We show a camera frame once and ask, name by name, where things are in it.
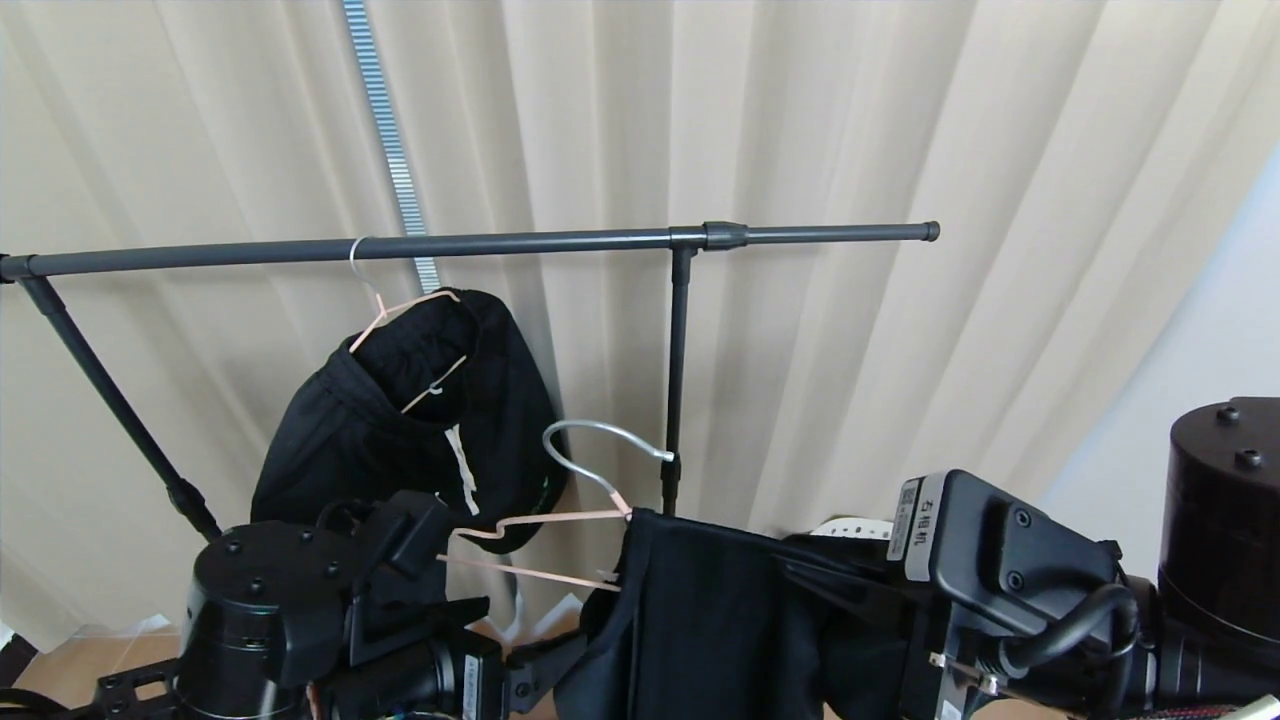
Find beige curtain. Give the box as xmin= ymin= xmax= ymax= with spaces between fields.
xmin=0 ymin=0 xmax=1280 ymax=651

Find black clothes rack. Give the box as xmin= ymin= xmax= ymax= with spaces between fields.
xmin=0 ymin=222 xmax=941 ymax=543

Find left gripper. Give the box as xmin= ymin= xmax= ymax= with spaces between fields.
xmin=330 ymin=628 xmax=509 ymax=720

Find black garment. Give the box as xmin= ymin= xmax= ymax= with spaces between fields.
xmin=555 ymin=508 xmax=906 ymax=720

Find pink clothes hanger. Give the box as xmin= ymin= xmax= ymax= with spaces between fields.
xmin=438 ymin=420 xmax=677 ymax=593
xmin=348 ymin=237 xmax=469 ymax=416

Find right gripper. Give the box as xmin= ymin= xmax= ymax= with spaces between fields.
xmin=895 ymin=600 xmax=1280 ymax=720

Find black shorts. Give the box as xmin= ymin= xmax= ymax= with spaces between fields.
xmin=250 ymin=288 xmax=571 ymax=556

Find white laundry basket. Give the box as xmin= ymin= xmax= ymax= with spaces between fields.
xmin=808 ymin=516 xmax=893 ymax=542

